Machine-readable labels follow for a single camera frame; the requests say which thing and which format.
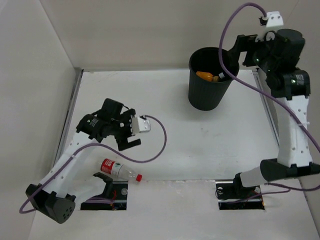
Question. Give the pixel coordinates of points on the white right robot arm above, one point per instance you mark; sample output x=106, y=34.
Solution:
x=290, y=89

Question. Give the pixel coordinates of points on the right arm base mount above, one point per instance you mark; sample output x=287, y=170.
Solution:
x=244, y=199

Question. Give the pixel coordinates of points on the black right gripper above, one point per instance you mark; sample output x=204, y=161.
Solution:
x=243, y=42

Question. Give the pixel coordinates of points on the orange juice bottle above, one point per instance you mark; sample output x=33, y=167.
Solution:
x=207, y=76

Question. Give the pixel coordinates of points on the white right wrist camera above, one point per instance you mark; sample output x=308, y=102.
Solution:
x=271, y=20

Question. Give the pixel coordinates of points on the red label clear bottle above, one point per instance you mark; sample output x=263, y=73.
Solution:
x=119, y=170

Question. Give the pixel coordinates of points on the blue label clear bottle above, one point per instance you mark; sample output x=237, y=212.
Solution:
x=221, y=75

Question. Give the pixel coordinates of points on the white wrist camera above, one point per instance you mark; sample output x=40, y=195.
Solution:
x=140, y=124
x=271, y=20

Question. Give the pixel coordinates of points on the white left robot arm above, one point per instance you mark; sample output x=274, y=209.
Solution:
x=54, y=196

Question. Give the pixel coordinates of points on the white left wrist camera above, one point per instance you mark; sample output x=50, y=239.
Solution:
x=140, y=124

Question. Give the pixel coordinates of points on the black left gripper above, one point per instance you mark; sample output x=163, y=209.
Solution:
x=124, y=132

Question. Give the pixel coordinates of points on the black ribbed plastic bin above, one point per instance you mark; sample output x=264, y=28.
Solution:
x=206, y=95

